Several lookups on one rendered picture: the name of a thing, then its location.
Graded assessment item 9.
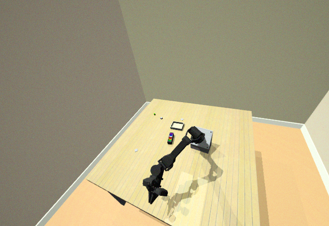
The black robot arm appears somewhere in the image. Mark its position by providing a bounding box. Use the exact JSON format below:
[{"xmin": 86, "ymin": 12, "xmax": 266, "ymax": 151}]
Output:
[{"xmin": 143, "ymin": 126, "xmax": 205, "ymax": 187}]

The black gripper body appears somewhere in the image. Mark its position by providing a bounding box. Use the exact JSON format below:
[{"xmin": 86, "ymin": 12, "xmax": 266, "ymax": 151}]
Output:
[{"xmin": 148, "ymin": 175, "xmax": 168, "ymax": 196}]

